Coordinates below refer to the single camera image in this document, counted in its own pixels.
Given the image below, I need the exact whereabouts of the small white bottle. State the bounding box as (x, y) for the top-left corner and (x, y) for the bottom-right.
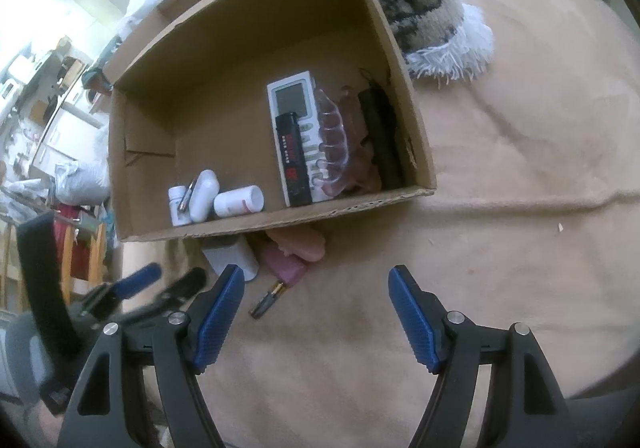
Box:
(168, 186), (192, 228)

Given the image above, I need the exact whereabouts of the wooden chair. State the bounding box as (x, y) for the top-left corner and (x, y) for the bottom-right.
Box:
(0, 208), (109, 311)

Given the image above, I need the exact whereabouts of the cluttered white shelf unit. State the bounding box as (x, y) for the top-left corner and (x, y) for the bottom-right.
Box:
(0, 30), (108, 171)

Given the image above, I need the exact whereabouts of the clear pink hair claw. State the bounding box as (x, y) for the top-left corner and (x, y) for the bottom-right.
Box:
(311, 85), (384, 199)

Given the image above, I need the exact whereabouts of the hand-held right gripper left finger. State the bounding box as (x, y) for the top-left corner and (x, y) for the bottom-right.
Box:
(57, 264), (247, 448)

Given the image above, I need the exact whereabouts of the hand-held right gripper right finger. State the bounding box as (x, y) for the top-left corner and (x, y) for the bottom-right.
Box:
(388, 265), (583, 448)

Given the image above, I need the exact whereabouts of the white remote control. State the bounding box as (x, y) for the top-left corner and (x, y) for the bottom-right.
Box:
(266, 70), (332, 207)

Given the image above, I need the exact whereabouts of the white plastic bag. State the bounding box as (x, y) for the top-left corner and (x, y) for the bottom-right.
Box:
(53, 159), (112, 205)

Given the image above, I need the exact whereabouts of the tan blanket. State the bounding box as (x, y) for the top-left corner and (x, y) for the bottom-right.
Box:
(117, 0), (640, 448)

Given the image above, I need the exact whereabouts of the red cloth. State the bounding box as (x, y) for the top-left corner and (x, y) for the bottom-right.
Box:
(52, 215), (101, 281)

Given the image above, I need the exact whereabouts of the white pill bottle red label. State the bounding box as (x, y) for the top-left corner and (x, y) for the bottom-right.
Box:
(213, 184), (265, 218)

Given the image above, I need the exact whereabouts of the peach plastic item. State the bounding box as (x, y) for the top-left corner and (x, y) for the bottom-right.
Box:
(266, 226), (329, 264)

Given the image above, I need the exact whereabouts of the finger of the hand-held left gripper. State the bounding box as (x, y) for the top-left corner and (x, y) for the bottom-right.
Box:
(147, 267), (209, 316)
(80, 262), (164, 315)

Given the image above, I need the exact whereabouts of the cardboard box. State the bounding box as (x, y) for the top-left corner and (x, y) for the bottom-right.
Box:
(102, 0), (437, 243)

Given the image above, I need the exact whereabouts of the black box red label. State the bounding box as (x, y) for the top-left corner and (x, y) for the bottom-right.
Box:
(274, 111), (314, 208)

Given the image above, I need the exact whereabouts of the black flashlight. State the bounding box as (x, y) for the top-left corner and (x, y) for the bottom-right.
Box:
(357, 87), (406, 190)

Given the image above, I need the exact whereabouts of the white case with carabiner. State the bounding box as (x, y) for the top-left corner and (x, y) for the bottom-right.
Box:
(179, 169), (221, 223)

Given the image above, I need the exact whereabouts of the black gold battery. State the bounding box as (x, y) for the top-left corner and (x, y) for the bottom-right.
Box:
(249, 280), (289, 319)

